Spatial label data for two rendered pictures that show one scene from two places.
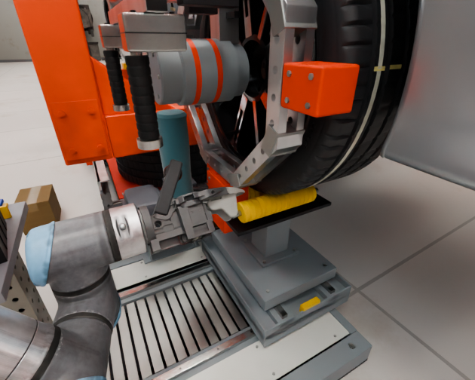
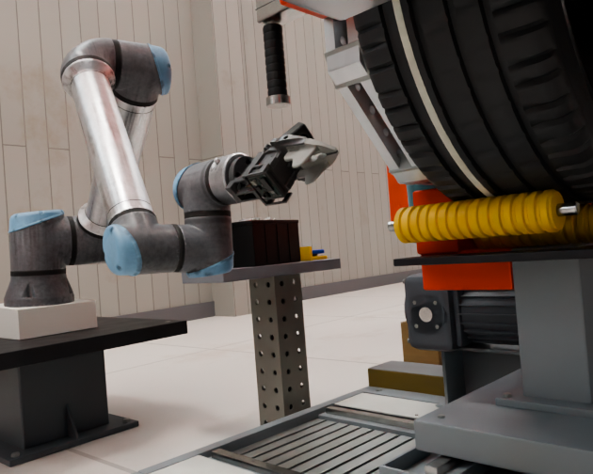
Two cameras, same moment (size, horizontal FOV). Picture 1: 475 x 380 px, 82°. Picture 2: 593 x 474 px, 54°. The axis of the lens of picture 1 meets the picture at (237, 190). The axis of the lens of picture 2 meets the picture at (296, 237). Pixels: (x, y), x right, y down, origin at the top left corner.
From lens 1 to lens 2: 97 cm
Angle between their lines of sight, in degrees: 75
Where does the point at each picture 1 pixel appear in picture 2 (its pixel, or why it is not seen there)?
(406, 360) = not seen: outside the picture
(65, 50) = not seen: hidden behind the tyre
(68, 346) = (140, 216)
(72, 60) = not seen: hidden behind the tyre
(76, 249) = (191, 173)
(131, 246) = (215, 178)
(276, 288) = (458, 420)
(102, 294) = (200, 228)
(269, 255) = (533, 393)
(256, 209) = (412, 213)
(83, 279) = (190, 202)
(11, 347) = (121, 195)
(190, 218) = (257, 161)
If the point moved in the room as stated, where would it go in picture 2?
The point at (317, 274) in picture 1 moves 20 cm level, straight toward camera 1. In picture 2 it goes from (567, 444) to (400, 452)
